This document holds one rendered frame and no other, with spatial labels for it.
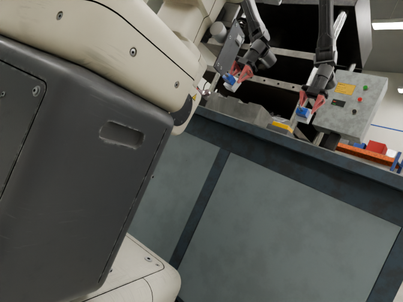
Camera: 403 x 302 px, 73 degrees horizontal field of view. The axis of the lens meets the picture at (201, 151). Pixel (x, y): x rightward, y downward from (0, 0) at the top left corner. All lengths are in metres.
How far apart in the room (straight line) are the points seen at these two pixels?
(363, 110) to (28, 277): 1.82
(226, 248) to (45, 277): 0.70
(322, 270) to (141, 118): 0.73
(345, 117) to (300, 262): 1.18
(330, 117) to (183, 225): 1.22
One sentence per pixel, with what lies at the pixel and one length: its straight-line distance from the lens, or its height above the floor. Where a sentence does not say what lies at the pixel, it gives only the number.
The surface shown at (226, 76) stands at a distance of 1.19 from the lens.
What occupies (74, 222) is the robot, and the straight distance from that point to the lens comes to 0.47.
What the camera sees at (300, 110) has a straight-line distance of 1.14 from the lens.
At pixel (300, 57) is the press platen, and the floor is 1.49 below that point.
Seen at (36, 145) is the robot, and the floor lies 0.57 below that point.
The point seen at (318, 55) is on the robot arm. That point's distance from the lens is 1.28.
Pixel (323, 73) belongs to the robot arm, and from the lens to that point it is 1.23.
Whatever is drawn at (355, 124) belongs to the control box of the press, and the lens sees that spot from 1.92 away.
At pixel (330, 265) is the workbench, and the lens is 0.96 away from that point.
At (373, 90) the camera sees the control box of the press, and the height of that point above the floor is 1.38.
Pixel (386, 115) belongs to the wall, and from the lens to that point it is 8.28.
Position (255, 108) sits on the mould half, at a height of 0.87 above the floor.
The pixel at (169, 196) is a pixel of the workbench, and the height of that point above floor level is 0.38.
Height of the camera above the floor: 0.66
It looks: 2 degrees down
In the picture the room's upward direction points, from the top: 24 degrees clockwise
